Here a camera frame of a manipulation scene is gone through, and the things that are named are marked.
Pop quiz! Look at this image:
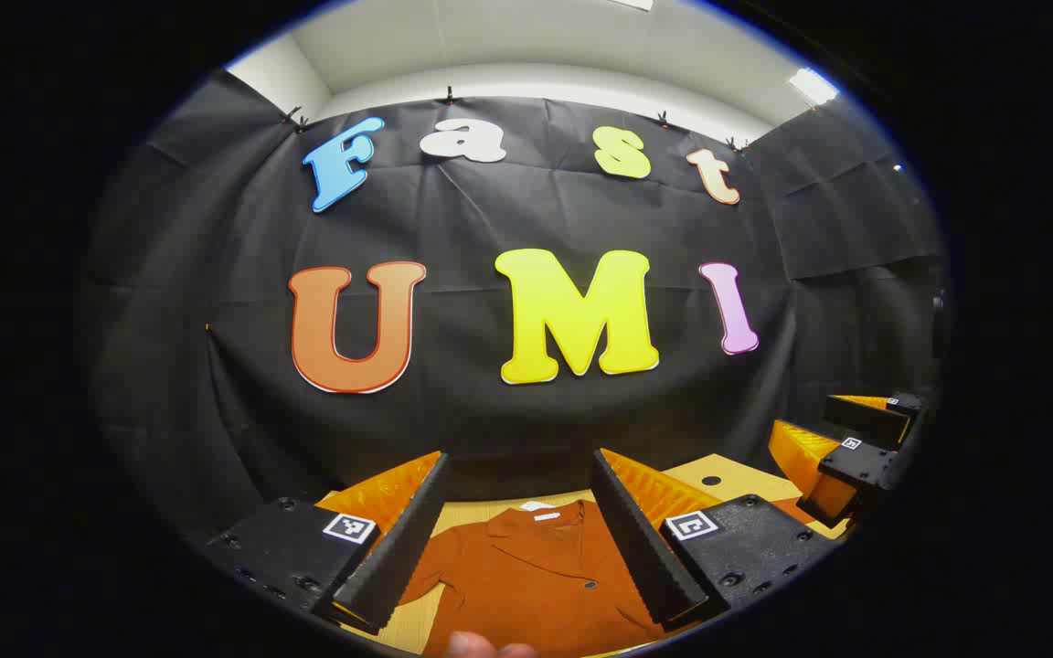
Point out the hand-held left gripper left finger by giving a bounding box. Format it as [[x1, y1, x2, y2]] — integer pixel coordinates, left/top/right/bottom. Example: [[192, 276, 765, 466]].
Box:
[[207, 450, 452, 636]]

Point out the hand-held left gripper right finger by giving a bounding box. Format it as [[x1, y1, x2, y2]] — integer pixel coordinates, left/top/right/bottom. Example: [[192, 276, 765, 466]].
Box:
[[590, 448, 843, 631]]

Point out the rust orange button shirt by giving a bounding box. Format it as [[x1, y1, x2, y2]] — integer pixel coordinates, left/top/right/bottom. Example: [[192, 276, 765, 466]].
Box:
[[399, 500, 701, 658]]

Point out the black backdrop cloth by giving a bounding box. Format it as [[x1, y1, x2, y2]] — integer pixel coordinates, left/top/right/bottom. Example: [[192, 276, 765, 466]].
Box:
[[79, 69, 948, 549]]

